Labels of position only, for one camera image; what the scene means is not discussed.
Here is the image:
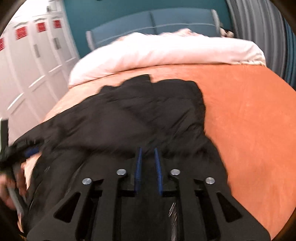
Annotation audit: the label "black puffer jacket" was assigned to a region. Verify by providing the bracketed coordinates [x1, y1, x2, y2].
[19, 75, 230, 240]

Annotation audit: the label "person's left hand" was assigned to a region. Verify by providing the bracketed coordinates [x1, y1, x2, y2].
[1, 163, 27, 211]

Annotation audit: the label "orange bed cover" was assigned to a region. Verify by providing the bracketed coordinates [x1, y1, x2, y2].
[51, 65, 295, 240]

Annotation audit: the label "white wardrobe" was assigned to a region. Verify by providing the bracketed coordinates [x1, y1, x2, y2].
[1, 1, 79, 142]

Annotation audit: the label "white pink duvet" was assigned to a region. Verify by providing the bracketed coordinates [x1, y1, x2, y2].
[68, 29, 266, 88]

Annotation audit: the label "items on nightstand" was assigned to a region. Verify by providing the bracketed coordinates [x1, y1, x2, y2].
[220, 28, 234, 38]

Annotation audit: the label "blue upholstered headboard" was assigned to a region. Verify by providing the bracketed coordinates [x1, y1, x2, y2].
[86, 8, 220, 51]

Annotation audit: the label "grey blue curtain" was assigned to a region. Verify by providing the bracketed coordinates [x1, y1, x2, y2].
[227, 1, 295, 88]

